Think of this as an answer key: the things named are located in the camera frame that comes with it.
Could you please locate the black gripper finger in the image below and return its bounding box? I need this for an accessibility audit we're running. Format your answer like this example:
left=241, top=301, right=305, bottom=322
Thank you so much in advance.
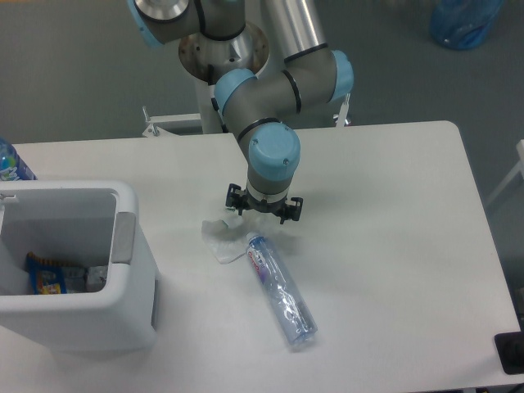
left=225, top=183, right=248, bottom=215
left=278, top=197, right=304, bottom=224

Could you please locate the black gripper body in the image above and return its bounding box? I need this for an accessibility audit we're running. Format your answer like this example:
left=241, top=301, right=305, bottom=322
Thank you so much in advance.
left=245, top=192, right=287, bottom=214

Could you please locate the white tissue wrapper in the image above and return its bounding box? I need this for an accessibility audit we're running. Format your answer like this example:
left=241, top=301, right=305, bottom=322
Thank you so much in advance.
left=201, top=206, right=287, bottom=265

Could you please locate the clear plastic water bottle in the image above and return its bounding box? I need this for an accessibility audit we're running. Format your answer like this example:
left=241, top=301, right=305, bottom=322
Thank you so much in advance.
left=246, top=232, right=318, bottom=347

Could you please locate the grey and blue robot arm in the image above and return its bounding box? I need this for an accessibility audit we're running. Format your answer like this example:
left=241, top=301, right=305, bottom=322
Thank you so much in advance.
left=128, top=1, right=354, bottom=222

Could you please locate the crumpled grey foil trash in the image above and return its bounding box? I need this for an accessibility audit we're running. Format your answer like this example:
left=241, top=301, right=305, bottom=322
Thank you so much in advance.
left=61, top=265, right=108, bottom=293

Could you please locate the orange blue snack wrapper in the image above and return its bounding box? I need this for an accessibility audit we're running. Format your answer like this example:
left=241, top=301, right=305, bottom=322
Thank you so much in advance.
left=25, top=252, right=67, bottom=295

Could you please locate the blue labelled bottle at edge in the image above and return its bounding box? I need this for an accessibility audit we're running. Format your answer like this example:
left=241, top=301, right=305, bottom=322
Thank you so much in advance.
left=1, top=138, right=38, bottom=181

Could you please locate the black device at table corner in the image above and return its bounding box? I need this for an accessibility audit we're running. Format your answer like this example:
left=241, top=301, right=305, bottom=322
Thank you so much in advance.
left=495, top=332, right=523, bottom=375

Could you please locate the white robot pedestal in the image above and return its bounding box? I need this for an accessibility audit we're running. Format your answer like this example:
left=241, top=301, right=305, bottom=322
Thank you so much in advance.
left=141, top=22, right=353, bottom=138

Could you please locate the black cable on pedestal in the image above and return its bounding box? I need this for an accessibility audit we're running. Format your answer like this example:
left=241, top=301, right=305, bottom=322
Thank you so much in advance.
left=206, top=64, right=229, bottom=133

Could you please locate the white frame at right edge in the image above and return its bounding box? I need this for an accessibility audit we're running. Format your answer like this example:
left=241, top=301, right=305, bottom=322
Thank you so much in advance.
left=486, top=139, right=523, bottom=210

